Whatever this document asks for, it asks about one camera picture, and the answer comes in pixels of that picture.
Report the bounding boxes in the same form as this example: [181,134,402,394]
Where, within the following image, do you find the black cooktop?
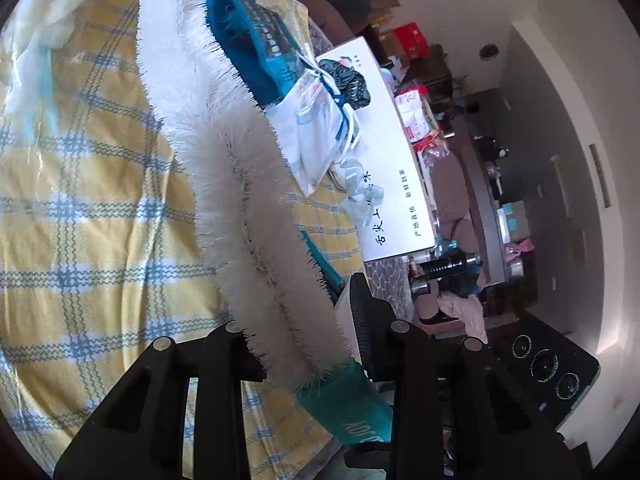
[492,310,602,432]

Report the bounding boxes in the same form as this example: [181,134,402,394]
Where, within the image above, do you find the grey patterned table cover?
[364,257,417,322]

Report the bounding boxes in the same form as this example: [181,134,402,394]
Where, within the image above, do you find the yellow plaid tablecloth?
[0,0,371,480]

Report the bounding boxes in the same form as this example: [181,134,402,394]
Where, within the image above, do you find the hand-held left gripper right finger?
[347,272,583,480]

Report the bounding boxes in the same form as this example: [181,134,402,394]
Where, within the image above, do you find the white cardboard box peach print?
[315,36,437,263]

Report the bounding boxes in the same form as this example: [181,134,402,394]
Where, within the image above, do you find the dark patterned cloth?
[317,57,372,110]

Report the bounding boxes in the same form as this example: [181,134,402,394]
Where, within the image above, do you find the teal mesh bag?
[202,0,314,109]

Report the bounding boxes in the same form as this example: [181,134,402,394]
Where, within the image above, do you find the clear plastic bag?
[4,0,103,128]

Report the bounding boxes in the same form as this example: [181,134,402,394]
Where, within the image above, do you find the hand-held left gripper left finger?
[52,320,267,480]

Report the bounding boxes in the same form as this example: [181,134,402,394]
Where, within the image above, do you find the pale teal gauze cloth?
[330,157,387,229]

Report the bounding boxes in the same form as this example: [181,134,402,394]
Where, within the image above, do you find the brown sofa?
[300,0,402,47]

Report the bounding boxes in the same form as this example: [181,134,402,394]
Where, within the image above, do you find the dark glass bottle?
[410,251,482,282]

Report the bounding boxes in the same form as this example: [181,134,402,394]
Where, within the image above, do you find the pale pink cloth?
[436,291,489,345]

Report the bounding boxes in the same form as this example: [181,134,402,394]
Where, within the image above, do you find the red box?
[392,22,432,57]

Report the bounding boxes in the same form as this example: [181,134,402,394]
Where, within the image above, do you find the brown armchair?
[429,151,482,252]

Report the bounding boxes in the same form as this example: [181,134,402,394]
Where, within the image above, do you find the white bottle brush teal handle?
[135,0,396,447]

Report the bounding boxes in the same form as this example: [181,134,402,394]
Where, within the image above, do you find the red snack packets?
[412,129,447,162]

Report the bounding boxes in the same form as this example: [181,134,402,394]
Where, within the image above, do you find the white drawstring bag blue cord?
[265,42,364,197]

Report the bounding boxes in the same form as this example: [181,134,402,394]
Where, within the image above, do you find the white snack packet red label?
[395,87,432,142]

